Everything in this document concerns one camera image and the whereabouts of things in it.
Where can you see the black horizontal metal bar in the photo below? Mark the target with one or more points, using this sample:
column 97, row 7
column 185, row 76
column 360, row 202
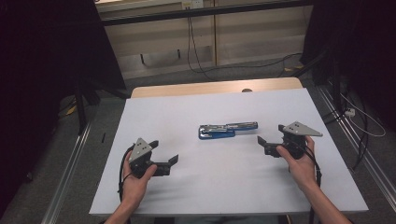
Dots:
column 202, row 12

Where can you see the person's grey clothing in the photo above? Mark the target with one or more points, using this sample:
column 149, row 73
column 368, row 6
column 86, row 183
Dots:
column 224, row 220

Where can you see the wooden table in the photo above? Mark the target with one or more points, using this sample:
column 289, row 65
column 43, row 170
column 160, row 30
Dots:
column 186, row 90

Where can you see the aluminium floor rail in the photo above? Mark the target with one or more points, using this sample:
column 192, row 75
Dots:
column 67, row 177
column 373, row 165

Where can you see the yellow floor tape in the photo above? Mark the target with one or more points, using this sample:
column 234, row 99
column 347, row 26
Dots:
column 295, row 67
column 71, row 109

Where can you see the brown round table grommet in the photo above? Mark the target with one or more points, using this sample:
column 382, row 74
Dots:
column 247, row 90

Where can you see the small black floor object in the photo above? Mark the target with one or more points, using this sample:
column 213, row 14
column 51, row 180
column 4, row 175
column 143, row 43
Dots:
column 103, row 137

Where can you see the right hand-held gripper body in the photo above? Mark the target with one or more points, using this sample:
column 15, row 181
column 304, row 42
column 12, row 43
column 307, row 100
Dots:
column 300, row 129

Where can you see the black curtain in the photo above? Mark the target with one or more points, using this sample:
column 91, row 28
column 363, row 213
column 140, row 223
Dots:
column 358, row 46
column 46, row 62

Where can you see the person's right hand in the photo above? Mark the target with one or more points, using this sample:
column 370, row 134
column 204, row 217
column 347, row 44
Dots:
column 303, row 171

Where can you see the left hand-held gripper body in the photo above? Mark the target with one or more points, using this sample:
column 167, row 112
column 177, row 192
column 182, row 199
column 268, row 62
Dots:
column 140, row 151

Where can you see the black metal stand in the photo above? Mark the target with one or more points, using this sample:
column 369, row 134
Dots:
column 81, row 109
column 335, row 87

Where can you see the black wall bracket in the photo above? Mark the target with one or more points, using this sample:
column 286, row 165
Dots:
column 179, row 53
column 142, row 59

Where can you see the person's left hand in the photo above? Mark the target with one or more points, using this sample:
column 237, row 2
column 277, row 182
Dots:
column 135, row 189

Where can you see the white table board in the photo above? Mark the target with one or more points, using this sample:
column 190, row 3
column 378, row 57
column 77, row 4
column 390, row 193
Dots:
column 218, row 186

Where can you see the white power plug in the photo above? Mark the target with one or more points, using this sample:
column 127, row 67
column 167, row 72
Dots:
column 350, row 112

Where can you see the white wall outlet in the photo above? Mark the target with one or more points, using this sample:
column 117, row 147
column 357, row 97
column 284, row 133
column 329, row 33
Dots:
column 193, row 3

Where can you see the blue stapler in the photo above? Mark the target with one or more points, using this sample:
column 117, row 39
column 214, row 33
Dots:
column 218, row 132

